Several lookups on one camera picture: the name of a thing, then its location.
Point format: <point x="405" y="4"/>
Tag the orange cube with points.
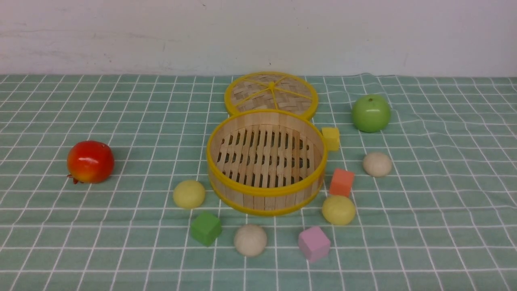
<point x="341" y="182"/>

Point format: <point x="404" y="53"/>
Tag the yellow bun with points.
<point x="189" y="194"/>
<point x="338" y="210"/>

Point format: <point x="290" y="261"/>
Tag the green apple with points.
<point x="371" y="113"/>

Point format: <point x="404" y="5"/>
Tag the bamboo steamer tray yellow rim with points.
<point x="266" y="162"/>

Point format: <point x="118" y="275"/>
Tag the yellow cube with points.
<point x="331" y="136"/>

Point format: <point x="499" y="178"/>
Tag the woven bamboo steamer lid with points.
<point x="271" y="90"/>

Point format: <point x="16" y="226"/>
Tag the beige bun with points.
<point x="377" y="164"/>
<point x="250" y="240"/>

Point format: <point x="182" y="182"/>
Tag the pink cube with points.
<point x="314" y="244"/>

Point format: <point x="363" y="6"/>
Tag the beige bun front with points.
<point x="250" y="240"/>

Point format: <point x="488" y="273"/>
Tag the green checkered tablecloth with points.
<point x="444" y="219"/>

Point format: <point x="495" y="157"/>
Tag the green cube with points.
<point x="206" y="228"/>

